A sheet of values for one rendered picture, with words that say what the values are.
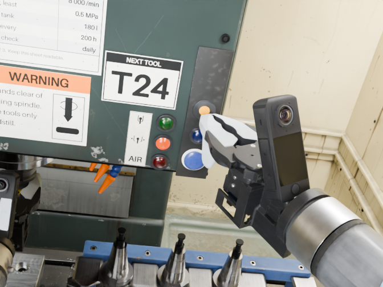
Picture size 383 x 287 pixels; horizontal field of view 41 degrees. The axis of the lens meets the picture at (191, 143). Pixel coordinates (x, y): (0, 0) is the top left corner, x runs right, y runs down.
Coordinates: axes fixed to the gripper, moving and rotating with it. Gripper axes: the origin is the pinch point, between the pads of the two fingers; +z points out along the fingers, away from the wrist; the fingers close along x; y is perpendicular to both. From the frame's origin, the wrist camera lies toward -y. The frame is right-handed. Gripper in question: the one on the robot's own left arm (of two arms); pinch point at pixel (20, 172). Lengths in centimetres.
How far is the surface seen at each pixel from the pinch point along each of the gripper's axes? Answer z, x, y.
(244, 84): 81, 58, 11
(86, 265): -10.2, 14.8, 12.9
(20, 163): -8.6, 2.1, -8.6
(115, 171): -5.5, 18.2, -6.8
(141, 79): -21.6, 20.6, -33.3
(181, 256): -12.7, 32.2, 5.6
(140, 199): 46, 26, 39
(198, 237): 72, 52, 77
